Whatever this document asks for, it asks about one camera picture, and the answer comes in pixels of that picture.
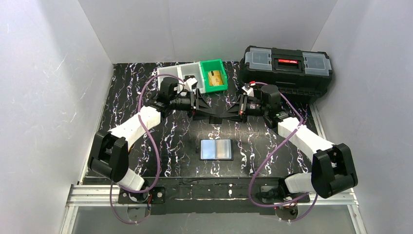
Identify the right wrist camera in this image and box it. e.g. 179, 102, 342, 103
242, 81, 256, 97

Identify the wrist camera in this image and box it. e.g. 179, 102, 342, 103
182, 78, 198, 93
242, 81, 256, 97

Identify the black card in bin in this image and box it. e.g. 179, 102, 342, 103
184, 75, 197, 81

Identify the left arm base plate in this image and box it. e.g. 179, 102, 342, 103
118, 187, 166, 204

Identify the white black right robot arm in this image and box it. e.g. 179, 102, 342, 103
220, 82, 358, 199

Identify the aluminium frame rail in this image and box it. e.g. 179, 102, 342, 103
60, 185, 367, 234

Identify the black plastic toolbox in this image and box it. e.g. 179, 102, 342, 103
238, 46, 333, 104

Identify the black credit card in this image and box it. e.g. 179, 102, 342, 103
208, 116, 223, 125

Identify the white middle plastic bin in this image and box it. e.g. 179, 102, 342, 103
178, 62, 206, 94

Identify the black card holder wallet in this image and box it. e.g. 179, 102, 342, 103
198, 139, 234, 161

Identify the green plastic bin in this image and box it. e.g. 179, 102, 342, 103
200, 59, 228, 93

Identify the black marbled table mat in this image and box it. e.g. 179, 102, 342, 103
98, 62, 311, 177

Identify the white left plastic bin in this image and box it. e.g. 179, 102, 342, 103
157, 65, 184, 97

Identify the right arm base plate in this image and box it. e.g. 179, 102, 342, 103
255, 186, 304, 204

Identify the tan credit card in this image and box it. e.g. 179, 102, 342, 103
208, 70, 223, 87

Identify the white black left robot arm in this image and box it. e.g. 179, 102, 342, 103
87, 74, 222, 194

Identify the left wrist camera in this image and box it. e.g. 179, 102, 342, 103
182, 78, 198, 93

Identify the gold card in holder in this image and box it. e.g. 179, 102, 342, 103
215, 139, 232, 160

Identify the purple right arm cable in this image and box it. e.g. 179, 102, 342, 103
247, 81, 319, 222

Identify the white plastic bin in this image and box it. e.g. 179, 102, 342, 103
178, 62, 206, 94
157, 65, 184, 97

